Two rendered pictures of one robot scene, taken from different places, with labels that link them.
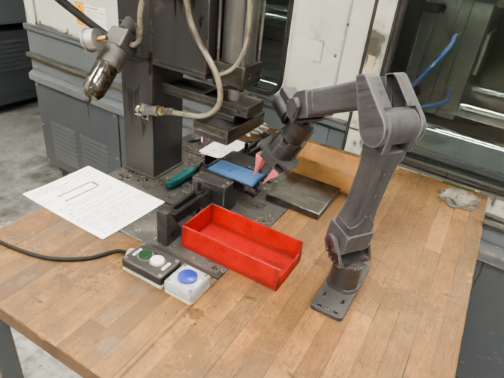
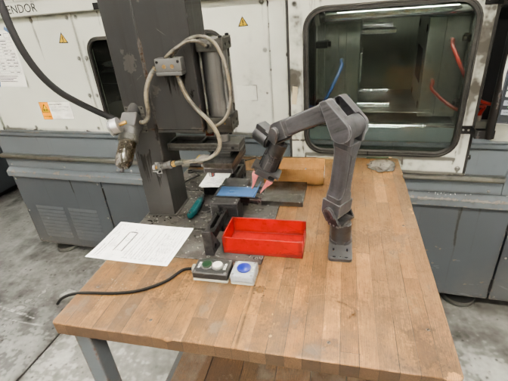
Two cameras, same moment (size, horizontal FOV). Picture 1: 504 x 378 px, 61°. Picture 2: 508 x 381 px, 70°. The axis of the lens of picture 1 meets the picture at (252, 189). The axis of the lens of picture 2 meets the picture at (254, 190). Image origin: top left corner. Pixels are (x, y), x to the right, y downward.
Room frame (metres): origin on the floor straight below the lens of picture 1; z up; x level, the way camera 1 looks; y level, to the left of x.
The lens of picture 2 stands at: (-0.16, 0.23, 1.61)
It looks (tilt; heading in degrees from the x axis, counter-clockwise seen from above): 28 degrees down; 348
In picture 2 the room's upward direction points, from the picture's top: 5 degrees counter-clockwise
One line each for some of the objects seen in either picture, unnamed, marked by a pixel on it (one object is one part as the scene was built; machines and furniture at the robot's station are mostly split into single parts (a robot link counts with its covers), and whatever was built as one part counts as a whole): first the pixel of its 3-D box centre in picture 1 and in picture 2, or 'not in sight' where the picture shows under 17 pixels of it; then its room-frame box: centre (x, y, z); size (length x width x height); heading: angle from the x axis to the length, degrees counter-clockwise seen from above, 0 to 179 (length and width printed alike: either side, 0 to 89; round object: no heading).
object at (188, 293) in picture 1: (187, 288); (245, 276); (0.64, 0.11, 0.90); 0.07 x 0.07 x 0.06; 63
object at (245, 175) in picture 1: (238, 169); (239, 188); (1.00, 0.04, 1.00); 0.15 x 0.07 x 0.03; 63
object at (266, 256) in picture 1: (241, 243); (264, 236); (0.77, 0.01, 0.93); 0.25 x 0.12 x 0.06; 63
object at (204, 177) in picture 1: (229, 169); (230, 190); (1.03, 0.07, 0.98); 0.20 x 0.10 x 0.01; 153
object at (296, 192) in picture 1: (304, 193); (284, 193); (1.06, -0.15, 0.91); 0.17 x 0.16 x 0.02; 153
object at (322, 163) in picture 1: (331, 169); (294, 171); (1.20, -0.24, 0.93); 0.25 x 0.13 x 0.08; 63
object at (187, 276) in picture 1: (187, 278); (243, 269); (0.64, 0.11, 0.93); 0.04 x 0.04 x 0.02
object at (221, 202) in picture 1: (228, 182); (232, 201); (1.03, 0.07, 0.94); 0.20 x 0.10 x 0.07; 153
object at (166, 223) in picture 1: (170, 221); (211, 237); (0.81, 0.18, 0.95); 0.06 x 0.03 x 0.09; 153
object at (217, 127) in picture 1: (209, 76); (202, 129); (1.04, 0.14, 1.22); 0.26 x 0.18 x 0.30; 63
